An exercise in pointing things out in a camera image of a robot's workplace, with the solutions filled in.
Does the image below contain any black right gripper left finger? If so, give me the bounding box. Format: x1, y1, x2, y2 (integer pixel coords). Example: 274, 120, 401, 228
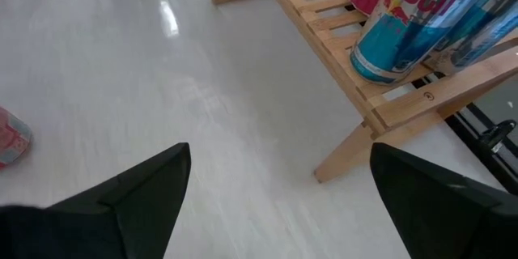
0, 142, 192, 259

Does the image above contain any silver blue Red Bull can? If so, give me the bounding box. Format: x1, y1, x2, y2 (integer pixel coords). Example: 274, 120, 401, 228
350, 0, 486, 86
424, 0, 518, 76

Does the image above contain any black aluminium table frame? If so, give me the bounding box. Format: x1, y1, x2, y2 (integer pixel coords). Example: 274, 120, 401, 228
444, 74, 518, 195

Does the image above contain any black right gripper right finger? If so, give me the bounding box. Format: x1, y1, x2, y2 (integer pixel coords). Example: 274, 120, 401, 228
370, 142, 518, 259

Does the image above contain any slatted wooden shelf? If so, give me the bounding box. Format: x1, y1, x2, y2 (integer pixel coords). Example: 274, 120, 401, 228
209, 0, 518, 184

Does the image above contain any red Fanta strawberry can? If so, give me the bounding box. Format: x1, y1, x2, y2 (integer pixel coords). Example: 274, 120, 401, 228
0, 107, 33, 171

